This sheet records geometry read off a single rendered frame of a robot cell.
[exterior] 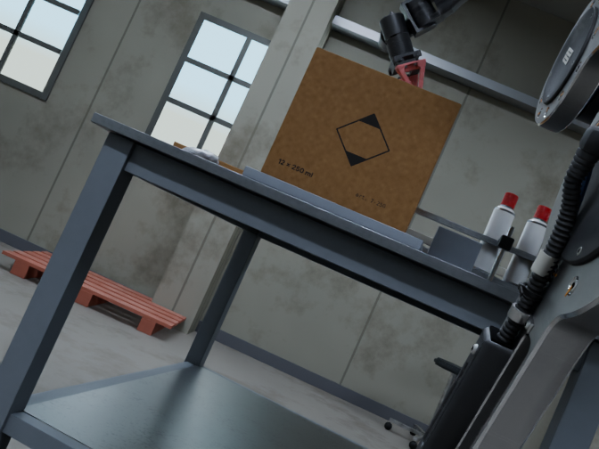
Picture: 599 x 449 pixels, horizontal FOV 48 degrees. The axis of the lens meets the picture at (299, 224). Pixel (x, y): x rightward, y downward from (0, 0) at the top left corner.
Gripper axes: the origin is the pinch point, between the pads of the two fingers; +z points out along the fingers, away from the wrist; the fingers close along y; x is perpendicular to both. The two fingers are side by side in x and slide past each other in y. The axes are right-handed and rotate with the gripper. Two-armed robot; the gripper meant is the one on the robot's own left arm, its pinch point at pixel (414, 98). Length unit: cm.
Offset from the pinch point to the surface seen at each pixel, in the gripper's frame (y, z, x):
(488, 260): 9.7, 40.4, -8.3
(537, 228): 8.0, 36.1, -21.1
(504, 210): 9.5, 29.9, -15.3
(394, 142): -25.9, 13.0, 11.6
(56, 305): -19, 26, 83
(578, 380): -33, 63, -6
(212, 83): 310, -119, 66
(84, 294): 227, 8, 161
